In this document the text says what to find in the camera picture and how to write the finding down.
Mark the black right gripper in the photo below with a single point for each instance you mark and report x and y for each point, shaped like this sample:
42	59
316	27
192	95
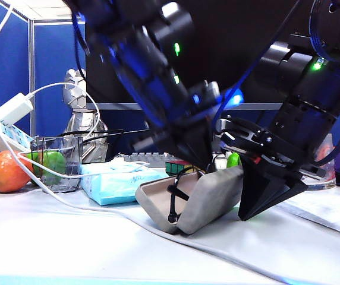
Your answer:
303	139

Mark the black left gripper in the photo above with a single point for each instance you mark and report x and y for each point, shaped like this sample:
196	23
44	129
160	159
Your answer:
182	136

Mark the beige glasses case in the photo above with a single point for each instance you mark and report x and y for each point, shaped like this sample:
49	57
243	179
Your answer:
211	196

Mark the black frame glasses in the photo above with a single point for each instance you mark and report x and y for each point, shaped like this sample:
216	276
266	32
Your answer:
173	218

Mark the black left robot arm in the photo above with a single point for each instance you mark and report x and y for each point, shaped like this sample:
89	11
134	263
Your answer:
146	59

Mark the Rubik's cube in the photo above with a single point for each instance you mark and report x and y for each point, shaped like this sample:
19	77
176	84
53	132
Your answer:
176	167

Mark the green apple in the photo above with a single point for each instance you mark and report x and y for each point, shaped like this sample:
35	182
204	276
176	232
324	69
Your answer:
54	166
234	160

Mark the grey white keyboard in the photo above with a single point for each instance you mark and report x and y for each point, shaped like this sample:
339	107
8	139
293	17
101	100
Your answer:
146	157

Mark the clear round glass cup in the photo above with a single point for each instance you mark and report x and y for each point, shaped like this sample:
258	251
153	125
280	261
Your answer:
327	178

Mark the printed paper plastic sleeve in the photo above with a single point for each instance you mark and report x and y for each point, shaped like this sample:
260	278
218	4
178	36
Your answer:
330	210

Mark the light blue tissue pack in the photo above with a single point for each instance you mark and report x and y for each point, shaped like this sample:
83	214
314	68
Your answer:
113	187

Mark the clear square glass container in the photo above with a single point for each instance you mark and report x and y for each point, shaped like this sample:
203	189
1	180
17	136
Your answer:
73	160

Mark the black AOC computer monitor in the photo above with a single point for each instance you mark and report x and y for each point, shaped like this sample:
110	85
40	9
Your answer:
217	29

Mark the silver robot bust figurine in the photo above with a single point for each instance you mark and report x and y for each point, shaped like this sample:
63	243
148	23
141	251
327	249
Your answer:
75	95

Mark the white power adapter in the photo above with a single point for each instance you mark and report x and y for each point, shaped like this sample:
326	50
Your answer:
14	109

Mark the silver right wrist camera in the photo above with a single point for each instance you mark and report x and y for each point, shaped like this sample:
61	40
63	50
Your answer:
235	126

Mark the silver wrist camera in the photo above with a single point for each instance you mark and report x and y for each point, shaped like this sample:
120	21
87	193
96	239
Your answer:
210	92
235	126

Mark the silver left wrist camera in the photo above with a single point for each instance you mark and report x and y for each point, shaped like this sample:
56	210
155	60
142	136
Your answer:
210	92

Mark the grey aluminium partition frame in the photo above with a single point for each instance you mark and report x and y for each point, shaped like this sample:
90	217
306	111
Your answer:
32	74

